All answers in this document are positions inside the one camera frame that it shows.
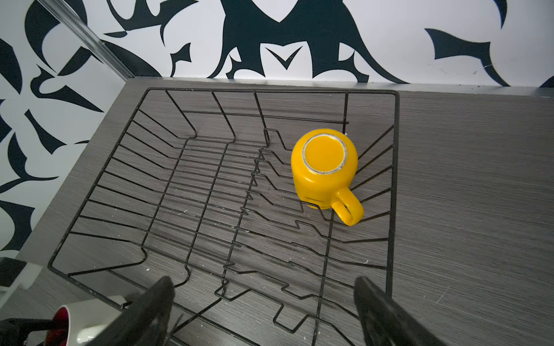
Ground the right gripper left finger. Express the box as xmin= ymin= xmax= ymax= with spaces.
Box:
xmin=88 ymin=276 xmax=175 ymax=345

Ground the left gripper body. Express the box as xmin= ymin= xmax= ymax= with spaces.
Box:
xmin=1 ymin=319 xmax=56 ymax=346

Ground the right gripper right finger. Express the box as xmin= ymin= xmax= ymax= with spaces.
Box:
xmin=353 ymin=276 xmax=444 ymax=345

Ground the black wire dish rack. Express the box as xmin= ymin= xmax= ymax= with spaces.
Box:
xmin=48 ymin=87 xmax=400 ymax=345

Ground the yellow ceramic mug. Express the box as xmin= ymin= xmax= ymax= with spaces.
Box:
xmin=291 ymin=128 xmax=364 ymax=226

